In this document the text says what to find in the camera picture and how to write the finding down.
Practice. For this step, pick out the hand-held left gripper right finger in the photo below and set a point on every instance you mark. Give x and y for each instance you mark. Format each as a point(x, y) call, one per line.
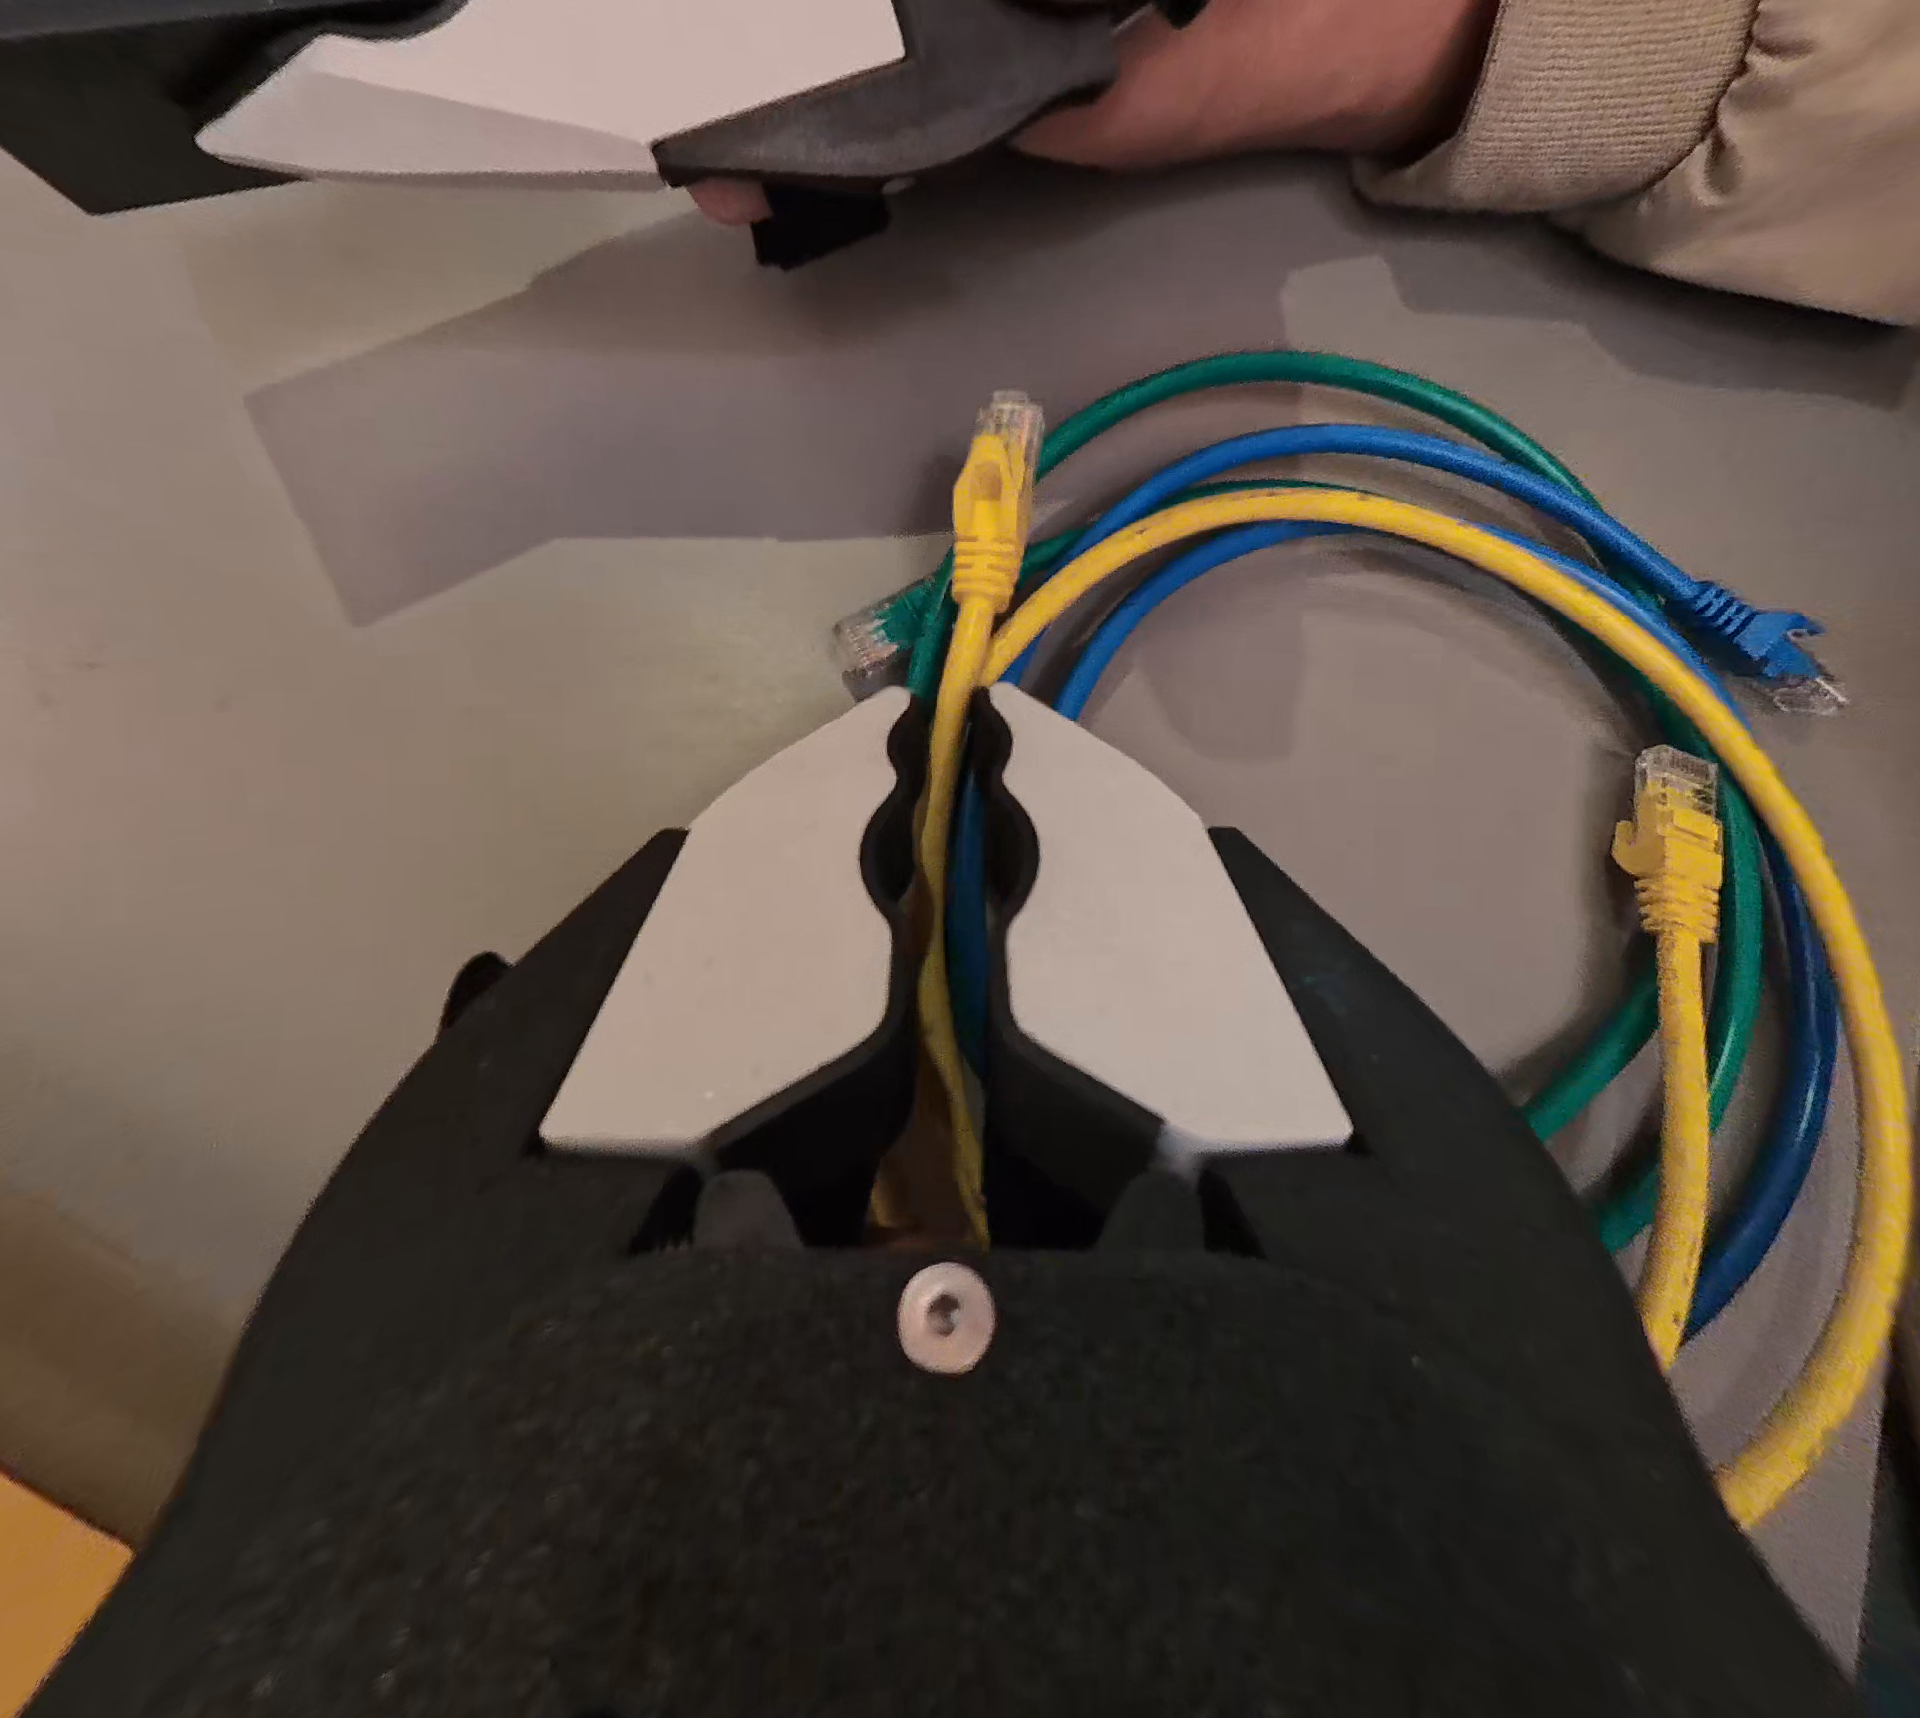
point(1171, 983)

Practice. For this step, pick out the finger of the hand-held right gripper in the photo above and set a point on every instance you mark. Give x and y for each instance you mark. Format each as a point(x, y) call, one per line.
point(601, 69)

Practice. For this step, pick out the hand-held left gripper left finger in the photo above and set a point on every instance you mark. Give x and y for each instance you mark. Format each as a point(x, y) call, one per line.
point(735, 983)

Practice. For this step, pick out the person's right forearm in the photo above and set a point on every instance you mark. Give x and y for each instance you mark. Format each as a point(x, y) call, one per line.
point(1725, 23)

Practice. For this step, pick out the person's right hand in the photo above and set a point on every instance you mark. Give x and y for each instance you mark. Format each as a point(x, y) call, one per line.
point(1321, 53)

